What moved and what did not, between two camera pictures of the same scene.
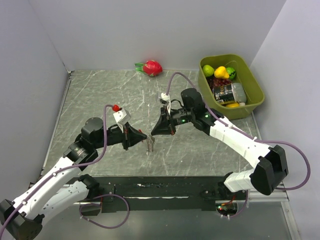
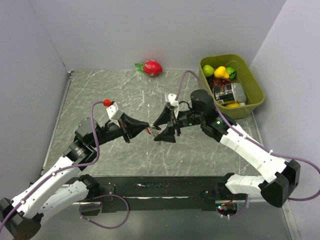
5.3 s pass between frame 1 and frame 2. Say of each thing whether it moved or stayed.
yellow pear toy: stayed
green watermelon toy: stayed
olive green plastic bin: stayed
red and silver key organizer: moved
